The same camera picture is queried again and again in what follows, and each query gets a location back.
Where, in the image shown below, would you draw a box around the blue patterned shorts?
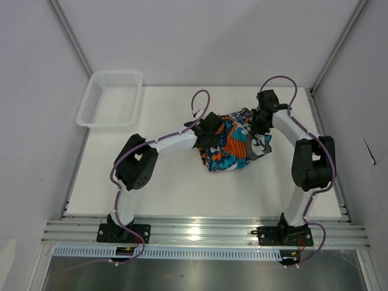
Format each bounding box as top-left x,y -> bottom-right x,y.
199,108 -> 272,172

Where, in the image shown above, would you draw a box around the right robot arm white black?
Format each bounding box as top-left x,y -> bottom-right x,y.
251,90 -> 336,246

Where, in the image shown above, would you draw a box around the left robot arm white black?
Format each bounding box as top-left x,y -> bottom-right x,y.
107,112 -> 223,243

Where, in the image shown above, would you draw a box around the white plastic basket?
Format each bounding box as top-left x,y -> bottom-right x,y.
76,70 -> 143,132

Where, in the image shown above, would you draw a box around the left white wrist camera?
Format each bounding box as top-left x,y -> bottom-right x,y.
191,108 -> 206,118

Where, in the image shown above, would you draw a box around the right aluminium side rail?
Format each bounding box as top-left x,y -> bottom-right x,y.
304,89 -> 353,225

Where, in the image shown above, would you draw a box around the aluminium side rail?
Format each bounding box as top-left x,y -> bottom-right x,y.
304,89 -> 353,225
58,129 -> 90,220

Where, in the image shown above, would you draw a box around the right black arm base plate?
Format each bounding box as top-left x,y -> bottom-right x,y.
250,225 -> 313,247

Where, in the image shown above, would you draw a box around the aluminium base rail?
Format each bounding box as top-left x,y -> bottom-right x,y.
41,216 -> 371,250

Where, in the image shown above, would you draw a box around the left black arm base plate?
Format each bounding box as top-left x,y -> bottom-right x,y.
96,223 -> 151,244

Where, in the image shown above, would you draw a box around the right aluminium corner post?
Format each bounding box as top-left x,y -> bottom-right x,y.
309,0 -> 372,96

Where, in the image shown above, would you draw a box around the aluminium corner post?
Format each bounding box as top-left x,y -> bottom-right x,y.
309,0 -> 372,96
46,0 -> 93,77

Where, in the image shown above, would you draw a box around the white slotted cable duct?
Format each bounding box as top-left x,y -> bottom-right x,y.
53,245 -> 282,261

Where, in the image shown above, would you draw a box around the left aluminium side rail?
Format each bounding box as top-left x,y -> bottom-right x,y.
58,129 -> 90,220

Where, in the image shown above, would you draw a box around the left aluminium corner post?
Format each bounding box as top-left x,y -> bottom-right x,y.
46,0 -> 93,77

